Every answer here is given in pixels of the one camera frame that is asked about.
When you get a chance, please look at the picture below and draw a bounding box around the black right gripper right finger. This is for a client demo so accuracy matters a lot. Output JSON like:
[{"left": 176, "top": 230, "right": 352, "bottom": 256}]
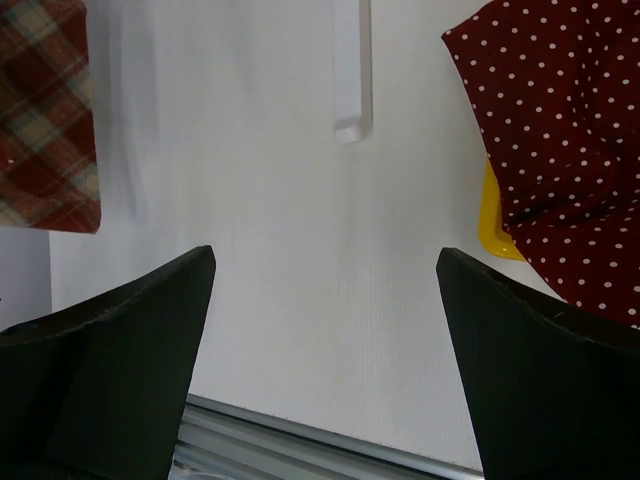
[{"left": 436, "top": 248, "right": 639, "bottom": 479}]

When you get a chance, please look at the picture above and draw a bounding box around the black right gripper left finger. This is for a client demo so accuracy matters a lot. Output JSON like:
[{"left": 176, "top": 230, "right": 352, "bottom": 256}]
[{"left": 1, "top": 246, "right": 216, "bottom": 479}]

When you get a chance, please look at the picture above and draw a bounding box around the red polka dot skirt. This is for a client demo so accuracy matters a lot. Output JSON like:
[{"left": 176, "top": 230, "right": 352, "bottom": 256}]
[{"left": 442, "top": 0, "right": 639, "bottom": 329}]

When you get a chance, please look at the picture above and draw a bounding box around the red plaid skirt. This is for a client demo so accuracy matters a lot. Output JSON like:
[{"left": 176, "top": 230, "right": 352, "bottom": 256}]
[{"left": 1, "top": 1, "right": 101, "bottom": 234}]

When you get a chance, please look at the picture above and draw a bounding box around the yellow plastic tray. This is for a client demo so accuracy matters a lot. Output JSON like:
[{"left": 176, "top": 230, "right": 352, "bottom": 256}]
[{"left": 478, "top": 161, "right": 524, "bottom": 261}]

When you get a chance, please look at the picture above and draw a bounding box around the white clothes rack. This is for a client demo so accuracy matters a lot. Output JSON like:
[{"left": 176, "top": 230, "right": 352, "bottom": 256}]
[{"left": 333, "top": 0, "right": 373, "bottom": 144}]

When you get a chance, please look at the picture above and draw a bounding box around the aluminium front rail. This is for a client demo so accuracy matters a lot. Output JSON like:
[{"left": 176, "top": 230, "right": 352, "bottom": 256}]
[{"left": 170, "top": 395, "right": 484, "bottom": 479}]

